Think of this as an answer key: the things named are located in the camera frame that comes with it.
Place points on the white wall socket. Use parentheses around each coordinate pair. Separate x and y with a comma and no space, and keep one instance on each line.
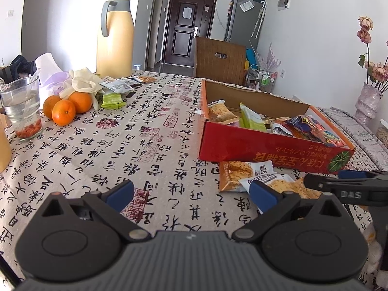
(283,74)

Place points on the white orange cracker packet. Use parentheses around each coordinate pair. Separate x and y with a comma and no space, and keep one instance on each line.
(294,186)

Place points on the glass cup with goji berries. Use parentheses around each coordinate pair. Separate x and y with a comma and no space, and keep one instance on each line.
(22,109)

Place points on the tan cardboard object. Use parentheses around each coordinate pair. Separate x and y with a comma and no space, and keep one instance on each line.
(4,151)

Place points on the dried pink roses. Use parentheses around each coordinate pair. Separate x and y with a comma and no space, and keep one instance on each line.
(379,72)

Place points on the white snack packet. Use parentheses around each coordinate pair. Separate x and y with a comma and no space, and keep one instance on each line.
(116,87)
(130,81)
(280,128)

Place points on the cream rubber glove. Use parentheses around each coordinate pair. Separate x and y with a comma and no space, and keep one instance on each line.
(81,83)

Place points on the green snack packet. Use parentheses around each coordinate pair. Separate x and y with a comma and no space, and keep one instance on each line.
(251,118)
(112,100)

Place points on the red cardboard box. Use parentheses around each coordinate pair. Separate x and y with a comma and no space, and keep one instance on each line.
(257,148)

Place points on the blue plastic bin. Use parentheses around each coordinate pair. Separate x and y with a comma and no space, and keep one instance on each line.
(251,58)

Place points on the glass jar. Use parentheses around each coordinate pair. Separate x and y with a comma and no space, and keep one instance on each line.
(382,136)

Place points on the dark jacket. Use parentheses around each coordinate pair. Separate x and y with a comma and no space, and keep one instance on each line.
(21,65)

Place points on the white umbrella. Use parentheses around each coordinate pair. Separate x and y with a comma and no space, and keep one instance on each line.
(260,21)

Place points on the wooden chair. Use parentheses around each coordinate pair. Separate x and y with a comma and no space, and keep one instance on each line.
(218,66)

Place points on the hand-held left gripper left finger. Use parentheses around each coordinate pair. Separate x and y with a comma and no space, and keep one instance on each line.
(121,192)

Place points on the orange fruit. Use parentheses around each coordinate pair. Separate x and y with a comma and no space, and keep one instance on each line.
(81,101)
(50,106)
(63,113)

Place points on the pink textured vase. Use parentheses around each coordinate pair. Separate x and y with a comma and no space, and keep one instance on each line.
(368,103)

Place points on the purple dried decor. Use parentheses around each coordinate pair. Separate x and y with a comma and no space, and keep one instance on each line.
(269,60)

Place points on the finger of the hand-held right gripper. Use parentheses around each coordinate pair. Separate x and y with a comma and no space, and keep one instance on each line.
(321,182)
(351,175)

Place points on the dark brown door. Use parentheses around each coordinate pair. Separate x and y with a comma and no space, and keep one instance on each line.
(186,30)

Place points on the grey patterned cloth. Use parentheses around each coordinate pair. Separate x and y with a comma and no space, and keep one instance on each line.
(357,130)

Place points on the purple tissue pack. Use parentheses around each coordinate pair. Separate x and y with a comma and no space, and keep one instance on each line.
(50,72)

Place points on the metal trolley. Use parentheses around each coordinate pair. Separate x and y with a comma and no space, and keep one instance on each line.
(262,80)

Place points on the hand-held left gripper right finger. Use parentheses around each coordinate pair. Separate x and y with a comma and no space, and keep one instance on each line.
(262,195)

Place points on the grey refrigerator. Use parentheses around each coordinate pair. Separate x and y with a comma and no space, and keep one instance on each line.
(242,21)

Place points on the red blue chip bag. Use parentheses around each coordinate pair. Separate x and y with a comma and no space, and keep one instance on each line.
(315,130)

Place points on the yellow thermos jug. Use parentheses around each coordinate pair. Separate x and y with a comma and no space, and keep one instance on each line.
(116,45)

